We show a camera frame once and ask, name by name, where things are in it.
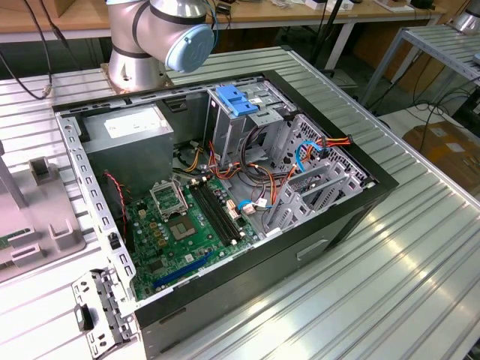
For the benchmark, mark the CPU socket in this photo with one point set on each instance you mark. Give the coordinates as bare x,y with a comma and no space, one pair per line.
183,228

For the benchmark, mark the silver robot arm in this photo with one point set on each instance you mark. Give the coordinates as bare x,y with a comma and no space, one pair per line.
127,22

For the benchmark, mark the silver disk bay cage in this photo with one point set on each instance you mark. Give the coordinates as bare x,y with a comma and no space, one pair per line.
354,185

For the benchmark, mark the green motherboard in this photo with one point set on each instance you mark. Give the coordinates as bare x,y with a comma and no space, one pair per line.
187,247

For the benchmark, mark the grey parts rack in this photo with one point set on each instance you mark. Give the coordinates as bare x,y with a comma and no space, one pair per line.
41,213

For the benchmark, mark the silver expansion slot bracket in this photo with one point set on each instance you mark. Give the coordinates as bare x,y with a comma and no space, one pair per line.
88,279

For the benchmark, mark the black tripod stand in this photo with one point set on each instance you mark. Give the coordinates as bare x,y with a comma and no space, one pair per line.
333,18

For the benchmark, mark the black open PC case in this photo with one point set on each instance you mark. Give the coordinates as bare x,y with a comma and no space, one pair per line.
243,285

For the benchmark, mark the green RAM stick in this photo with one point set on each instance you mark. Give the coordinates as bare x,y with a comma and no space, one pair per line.
3,242

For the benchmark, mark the cardboard box with labels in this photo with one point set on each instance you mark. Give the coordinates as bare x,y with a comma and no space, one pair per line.
446,150

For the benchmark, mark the grey power supply unit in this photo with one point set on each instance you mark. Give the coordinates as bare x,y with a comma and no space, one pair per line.
127,153

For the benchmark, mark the small white box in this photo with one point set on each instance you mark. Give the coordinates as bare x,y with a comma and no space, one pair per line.
317,4
347,4

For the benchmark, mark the silver optical drive cage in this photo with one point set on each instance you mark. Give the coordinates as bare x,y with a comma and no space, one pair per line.
225,131

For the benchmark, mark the blue expansion slot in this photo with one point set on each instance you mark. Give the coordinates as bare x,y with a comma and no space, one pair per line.
180,272

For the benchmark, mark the long wooden desk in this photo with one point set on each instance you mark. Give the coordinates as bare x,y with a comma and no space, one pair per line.
262,15

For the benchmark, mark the black RAM slot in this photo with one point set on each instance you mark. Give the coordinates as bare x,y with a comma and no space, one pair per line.
222,212
210,213

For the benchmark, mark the black case fan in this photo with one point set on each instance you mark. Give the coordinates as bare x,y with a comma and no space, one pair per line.
112,198

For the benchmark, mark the blue plastic drive latch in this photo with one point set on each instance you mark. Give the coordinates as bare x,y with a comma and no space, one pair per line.
234,99

